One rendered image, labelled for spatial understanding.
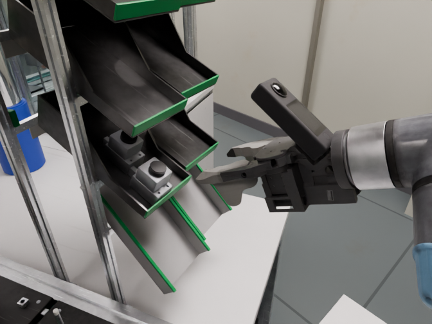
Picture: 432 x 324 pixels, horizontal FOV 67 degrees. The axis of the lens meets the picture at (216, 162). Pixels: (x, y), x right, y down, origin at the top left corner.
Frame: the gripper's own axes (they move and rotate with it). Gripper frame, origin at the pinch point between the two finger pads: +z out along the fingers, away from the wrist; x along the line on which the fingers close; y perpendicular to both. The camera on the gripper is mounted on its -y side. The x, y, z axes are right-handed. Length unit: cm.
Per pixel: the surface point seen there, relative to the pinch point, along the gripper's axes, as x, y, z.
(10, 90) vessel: 19, -31, 92
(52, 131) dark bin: -6.5, -13.1, 28.9
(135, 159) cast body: -0.1, -3.0, 18.2
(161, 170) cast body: -1.5, -0.4, 10.9
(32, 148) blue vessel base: 20, -10, 101
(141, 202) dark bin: -4.2, 4.0, 16.4
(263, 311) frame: 47, 88, 46
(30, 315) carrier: -22, 18, 41
